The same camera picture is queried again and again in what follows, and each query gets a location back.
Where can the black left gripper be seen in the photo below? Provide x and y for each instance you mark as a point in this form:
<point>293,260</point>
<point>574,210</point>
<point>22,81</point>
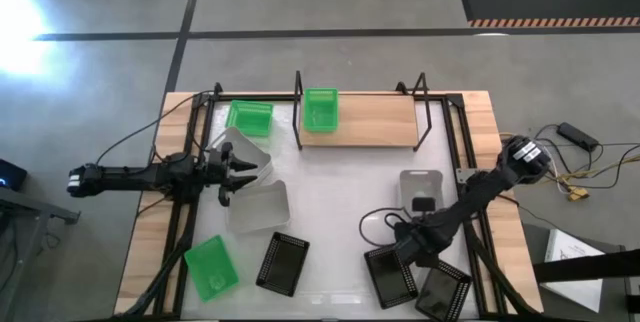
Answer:
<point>220,174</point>

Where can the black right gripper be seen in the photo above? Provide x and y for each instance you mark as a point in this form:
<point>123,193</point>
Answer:
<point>416,246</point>

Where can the white plastic basket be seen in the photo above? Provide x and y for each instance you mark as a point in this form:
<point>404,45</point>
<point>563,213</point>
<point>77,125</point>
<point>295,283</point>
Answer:
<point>250,148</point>
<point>257,207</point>
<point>421,184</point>

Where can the black plastic basket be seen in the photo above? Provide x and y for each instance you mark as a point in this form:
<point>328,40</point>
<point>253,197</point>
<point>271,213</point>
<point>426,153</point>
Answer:
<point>282,263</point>
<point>444,293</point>
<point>390,279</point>

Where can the green plastic basket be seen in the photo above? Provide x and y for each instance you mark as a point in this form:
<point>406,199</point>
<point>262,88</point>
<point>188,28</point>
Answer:
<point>320,109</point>
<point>250,118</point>
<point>211,268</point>

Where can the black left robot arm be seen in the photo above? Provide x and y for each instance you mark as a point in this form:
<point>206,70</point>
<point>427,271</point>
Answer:
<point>130,176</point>

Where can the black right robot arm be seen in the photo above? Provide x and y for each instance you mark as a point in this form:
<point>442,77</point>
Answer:
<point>480,192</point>

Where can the dark grey cart top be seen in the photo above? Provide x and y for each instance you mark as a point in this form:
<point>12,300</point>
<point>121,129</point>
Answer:
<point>536,242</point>

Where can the white paper booklet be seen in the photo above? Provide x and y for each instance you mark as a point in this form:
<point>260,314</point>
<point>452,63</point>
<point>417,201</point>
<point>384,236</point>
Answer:
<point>570,249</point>

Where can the yellow connector plug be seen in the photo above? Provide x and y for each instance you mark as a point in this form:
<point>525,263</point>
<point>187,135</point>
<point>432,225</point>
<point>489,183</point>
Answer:
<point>577,193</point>

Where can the black power adapter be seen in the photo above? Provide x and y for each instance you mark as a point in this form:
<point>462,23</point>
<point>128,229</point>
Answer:
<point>577,136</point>

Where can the grey metal stand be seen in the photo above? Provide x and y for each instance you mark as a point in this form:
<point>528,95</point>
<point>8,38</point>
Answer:
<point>30,209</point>

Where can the black device with blue light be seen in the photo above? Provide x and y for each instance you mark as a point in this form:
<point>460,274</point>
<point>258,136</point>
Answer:
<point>10,174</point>

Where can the black aluminium table frame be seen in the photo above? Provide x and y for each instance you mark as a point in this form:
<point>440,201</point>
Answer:
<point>250,96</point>

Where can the grey metal bracket plate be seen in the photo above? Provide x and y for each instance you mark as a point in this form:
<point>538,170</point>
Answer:
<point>465,175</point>

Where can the wooden shelf with black frame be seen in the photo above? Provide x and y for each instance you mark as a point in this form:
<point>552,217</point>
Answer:
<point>375,122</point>

